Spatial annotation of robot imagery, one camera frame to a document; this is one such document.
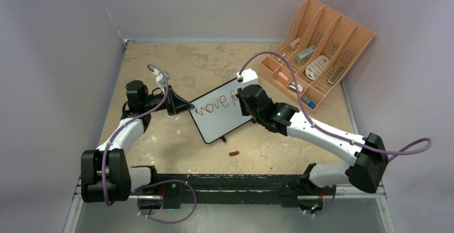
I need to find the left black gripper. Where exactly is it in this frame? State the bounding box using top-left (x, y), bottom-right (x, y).
top-left (143, 86), bottom-right (194, 116)

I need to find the black-framed whiteboard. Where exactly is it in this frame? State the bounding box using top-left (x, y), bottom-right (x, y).
top-left (190, 78), bottom-right (252, 144)

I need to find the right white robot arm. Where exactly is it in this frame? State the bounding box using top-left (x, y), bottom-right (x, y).
top-left (236, 84), bottom-right (389, 194)

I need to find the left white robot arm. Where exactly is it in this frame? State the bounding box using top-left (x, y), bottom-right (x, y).
top-left (80, 80), bottom-right (194, 206)

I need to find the grey whiteboard eraser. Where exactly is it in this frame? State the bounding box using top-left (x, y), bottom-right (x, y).
top-left (328, 66), bottom-right (345, 85)

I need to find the pink eraser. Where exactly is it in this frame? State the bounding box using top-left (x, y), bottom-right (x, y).
top-left (277, 71), bottom-right (289, 85)

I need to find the pink stapler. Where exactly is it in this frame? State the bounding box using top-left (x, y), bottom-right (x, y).
top-left (289, 37), bottom-right (301, 50)

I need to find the teal staple box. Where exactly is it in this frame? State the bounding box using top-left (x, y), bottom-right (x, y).
top-left (296, 45), bottom-right (316, 65)

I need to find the blue small item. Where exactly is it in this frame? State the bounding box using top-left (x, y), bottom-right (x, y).
top-left (302, 96), bottom-right (316, 109)

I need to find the peach plastic desk organizer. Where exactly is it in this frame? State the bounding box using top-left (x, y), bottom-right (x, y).
top-left (258, 0), bottom-right (376, 111)

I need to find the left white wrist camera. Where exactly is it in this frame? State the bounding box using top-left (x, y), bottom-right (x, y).
top-left (153, 70), bottom-right (170, 86)

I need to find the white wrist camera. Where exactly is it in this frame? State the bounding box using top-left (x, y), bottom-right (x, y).
top-left (236, 69), bottom-right (259, 88)
top-left (153, 70), bottom-right (170, 86)

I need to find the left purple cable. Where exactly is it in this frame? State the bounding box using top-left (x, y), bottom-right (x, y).
top-left (101, 64), bottom-right (198, 225)

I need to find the purple cable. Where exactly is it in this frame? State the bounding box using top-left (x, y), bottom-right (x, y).
top-left (101, 64), bottom-right (198, 225)
top-left (238, 51), bottom-right (434, 218)

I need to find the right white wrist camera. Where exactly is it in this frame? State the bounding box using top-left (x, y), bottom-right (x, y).
top-left (236, 69), bottom-right (259, 88)

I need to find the black aluminium base frame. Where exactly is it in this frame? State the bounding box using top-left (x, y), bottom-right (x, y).
top-left (72, 172), bottom-right (387, 211)

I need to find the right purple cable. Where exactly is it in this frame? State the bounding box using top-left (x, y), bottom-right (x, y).
top-left (238, 51), bottom-right (434, 218)

